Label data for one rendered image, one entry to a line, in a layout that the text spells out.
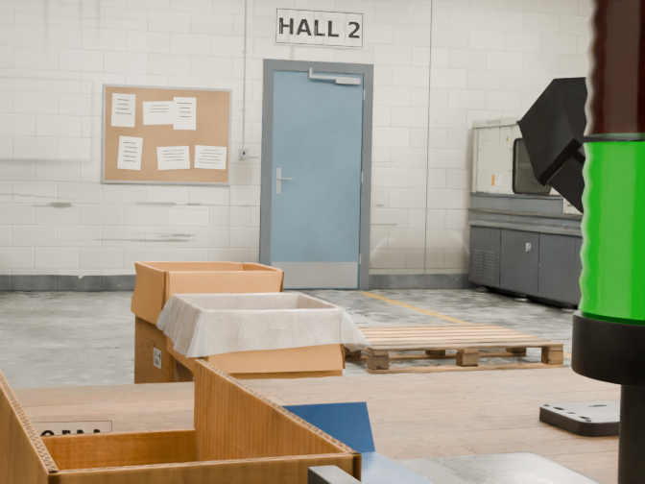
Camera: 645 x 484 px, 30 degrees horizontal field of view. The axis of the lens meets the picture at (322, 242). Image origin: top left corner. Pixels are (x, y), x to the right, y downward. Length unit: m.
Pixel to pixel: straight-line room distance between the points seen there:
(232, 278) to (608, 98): 4.32
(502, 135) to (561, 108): 10.92
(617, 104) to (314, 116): 11.41
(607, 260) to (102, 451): 0.49
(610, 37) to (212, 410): 0.46
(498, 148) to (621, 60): 11.35
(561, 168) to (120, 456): 0.30
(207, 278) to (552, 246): 6.29
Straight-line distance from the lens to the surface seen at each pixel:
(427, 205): 12.03
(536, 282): 10.77
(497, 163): 11.59
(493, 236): 11.57
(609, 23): 0.24
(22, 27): 11.28
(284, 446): 0.55
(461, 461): 0.69
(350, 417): 0.69
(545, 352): 7.21
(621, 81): 0.24
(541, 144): 0.61
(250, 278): 4.56
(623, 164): 0.24
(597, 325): 0.24
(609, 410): 0.92
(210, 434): 0.67
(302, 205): 11.60
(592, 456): 0.81
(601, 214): 0.24
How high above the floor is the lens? 1.08
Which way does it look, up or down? 3 degrees down
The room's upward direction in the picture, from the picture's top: 1 degrees clockwise
